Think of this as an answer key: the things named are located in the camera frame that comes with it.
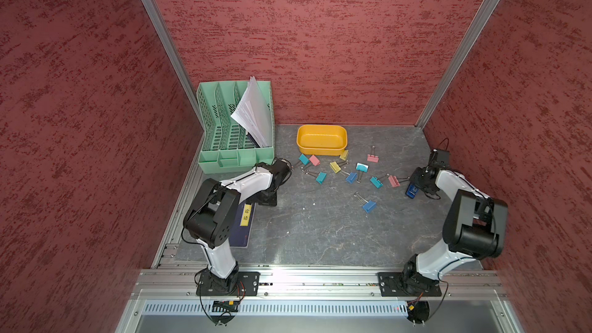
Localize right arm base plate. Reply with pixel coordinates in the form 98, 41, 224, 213
377, 272, 442, 298

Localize dark blue notebook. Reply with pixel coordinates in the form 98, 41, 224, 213
229, 201, 255, 248

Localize blue binder clip front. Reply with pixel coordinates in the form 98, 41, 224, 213
353, 192, 377, 214

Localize yellow plastic storage box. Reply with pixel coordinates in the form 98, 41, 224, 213
297, 124, 348, 157

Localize pink binder clip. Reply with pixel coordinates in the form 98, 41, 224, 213
309, 155, 320, 167
367, 146, 379, 163
388, 175, 409, 188

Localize blue binder clip center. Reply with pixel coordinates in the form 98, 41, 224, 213
340, 170, 358, 183

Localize olive yellow binder clip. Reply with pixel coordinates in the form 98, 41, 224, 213
339, 150, 349, 161

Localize teal white binder clip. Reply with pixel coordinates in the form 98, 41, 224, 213
356, 163, 368, 173

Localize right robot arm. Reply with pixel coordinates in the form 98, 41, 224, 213
401, 169, 508, 294

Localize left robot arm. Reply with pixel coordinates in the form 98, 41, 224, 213
183, 159, 292, 295

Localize pink binder clip back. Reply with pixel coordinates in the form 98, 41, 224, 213
367, 146, 379, 163

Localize yellow binder clip center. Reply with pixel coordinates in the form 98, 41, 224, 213
329, 161, 342, 174

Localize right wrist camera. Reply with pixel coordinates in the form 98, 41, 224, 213
429, 149, 450, 170

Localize white papers in organizer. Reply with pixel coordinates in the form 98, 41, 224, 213
231, 76, 273, 147

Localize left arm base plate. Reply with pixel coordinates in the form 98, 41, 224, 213
194, 269, 261, 298

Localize green plastic desk organizer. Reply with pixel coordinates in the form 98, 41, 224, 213
197, 80, 275, 174

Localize blue binder clip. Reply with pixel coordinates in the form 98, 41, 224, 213
353, 192, 377, 214
340, 170, 358, 183

